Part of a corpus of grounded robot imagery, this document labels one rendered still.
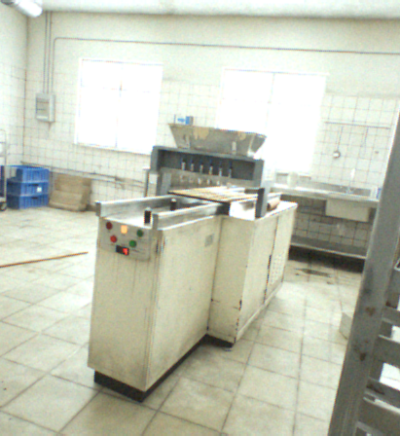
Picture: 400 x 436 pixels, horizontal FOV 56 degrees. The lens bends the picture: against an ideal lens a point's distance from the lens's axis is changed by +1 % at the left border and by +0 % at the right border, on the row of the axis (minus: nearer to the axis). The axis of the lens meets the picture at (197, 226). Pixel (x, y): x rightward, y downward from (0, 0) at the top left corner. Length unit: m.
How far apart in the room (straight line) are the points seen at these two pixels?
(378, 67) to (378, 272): 5.08
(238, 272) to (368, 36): 4.02
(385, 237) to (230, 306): 1.86
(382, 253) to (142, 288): 1.31
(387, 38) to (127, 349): 4.80
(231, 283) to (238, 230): 0.32
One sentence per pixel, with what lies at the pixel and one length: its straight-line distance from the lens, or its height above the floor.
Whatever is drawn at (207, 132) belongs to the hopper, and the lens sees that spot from 2.26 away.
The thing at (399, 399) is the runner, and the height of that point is 0.68.
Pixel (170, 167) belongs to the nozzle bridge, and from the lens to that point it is 2.42.
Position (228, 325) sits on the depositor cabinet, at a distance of 2.34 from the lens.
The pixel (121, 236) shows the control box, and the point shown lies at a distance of 1.65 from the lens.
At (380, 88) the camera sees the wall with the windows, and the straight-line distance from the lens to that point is 5.47.
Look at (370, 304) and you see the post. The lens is 0.51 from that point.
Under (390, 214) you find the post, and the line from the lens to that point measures 0.48.
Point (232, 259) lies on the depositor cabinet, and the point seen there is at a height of 0.59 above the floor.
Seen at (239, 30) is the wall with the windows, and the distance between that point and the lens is 5.75.
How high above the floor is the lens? 1.17
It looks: 11 degrees down
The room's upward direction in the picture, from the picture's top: 7 degrees clockwise
